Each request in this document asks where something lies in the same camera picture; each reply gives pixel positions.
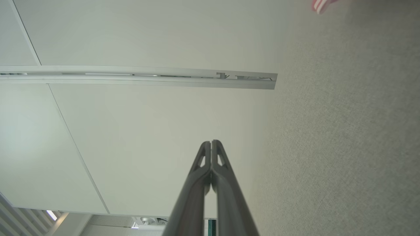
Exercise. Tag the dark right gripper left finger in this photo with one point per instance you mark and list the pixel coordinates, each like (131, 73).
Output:
(190, 203)

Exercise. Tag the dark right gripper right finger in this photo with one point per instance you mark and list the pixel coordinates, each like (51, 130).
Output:
(231, 203)

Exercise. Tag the red shorts with white stripe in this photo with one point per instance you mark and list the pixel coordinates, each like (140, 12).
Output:
(320, 6)

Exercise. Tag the grey fabric sofa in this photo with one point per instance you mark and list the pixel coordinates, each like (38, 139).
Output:
(344, 131)

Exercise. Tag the bright ceiling strip light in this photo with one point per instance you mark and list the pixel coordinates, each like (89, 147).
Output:
(52, 215)

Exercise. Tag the teal wall sign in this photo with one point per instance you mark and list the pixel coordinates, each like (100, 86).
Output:
(212, 229)

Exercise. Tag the grey metal wall post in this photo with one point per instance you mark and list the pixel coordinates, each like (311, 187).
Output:
(131, 80)

